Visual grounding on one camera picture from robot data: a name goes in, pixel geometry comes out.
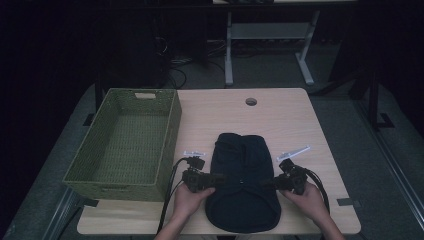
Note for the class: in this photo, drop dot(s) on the person's right hand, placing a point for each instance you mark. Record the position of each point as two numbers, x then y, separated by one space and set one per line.
310 201

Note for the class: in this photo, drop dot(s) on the black metal stand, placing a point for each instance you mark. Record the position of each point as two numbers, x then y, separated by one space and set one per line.
375 100

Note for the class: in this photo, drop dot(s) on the metal floor rail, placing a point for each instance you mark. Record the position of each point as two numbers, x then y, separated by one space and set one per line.
393 166
61 216

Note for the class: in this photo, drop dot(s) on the grey tape strip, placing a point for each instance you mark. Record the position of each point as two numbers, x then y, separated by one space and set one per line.
347 202

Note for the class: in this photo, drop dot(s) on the green woven basket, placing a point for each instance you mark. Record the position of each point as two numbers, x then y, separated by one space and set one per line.
130 146

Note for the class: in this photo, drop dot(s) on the dark blue knit sweater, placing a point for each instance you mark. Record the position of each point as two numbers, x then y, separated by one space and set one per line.
243 186

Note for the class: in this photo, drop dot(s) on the person's left hand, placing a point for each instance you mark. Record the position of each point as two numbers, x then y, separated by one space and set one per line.
188 203

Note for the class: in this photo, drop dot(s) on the black tape strip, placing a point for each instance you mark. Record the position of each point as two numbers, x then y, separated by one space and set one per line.
90 202

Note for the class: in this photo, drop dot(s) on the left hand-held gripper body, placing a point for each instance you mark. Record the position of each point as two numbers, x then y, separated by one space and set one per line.
198 180

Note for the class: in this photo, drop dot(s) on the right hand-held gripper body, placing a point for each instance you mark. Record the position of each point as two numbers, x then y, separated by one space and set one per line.
295 180

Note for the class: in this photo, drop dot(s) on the white metal desk frame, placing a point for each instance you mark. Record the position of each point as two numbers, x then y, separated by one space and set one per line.
270 30

